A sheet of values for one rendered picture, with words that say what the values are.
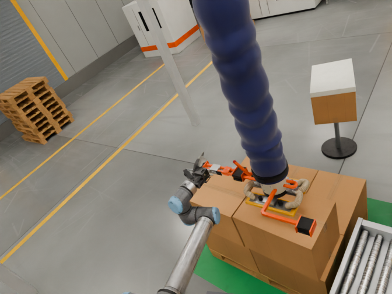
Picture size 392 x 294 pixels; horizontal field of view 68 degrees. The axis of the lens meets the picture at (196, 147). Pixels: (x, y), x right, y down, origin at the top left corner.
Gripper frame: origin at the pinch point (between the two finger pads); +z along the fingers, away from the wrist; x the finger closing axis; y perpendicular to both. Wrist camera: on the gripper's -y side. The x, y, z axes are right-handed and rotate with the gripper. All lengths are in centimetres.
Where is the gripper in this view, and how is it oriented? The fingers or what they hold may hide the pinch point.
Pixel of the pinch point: (207, 160)
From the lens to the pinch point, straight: 173.2
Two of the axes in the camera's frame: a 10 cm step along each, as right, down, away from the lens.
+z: 5.5, -6.5, 5.3
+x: -3.5, -7.5, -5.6
